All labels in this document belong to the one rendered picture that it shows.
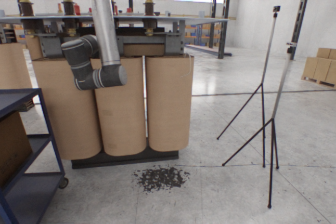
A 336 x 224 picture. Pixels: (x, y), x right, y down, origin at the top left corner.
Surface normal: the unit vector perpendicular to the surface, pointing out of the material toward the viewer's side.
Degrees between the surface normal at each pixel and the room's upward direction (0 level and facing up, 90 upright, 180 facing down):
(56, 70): 90
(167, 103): 90
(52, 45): 90
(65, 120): 90
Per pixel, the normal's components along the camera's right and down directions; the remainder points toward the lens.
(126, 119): 0.18, 0.40
